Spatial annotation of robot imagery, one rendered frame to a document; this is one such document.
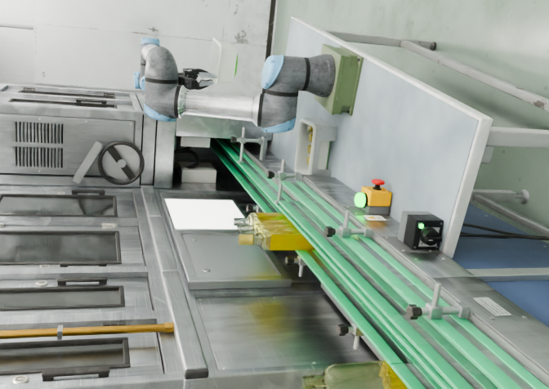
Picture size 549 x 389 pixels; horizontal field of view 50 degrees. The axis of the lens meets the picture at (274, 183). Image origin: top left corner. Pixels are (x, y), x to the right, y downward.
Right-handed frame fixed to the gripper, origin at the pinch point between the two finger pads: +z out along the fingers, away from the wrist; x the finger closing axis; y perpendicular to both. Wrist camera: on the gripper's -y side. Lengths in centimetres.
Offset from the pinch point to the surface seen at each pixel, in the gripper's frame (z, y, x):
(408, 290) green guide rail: 15, -156, 14
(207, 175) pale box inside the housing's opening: 0, 30, 57
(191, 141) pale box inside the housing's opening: -8.0, 29.9, 38.3
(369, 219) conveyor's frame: 25, -113, 18
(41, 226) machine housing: -75, -34, 48
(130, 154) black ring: -39, 19, 39
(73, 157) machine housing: -65, 21, 39
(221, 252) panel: -12, -72, 47
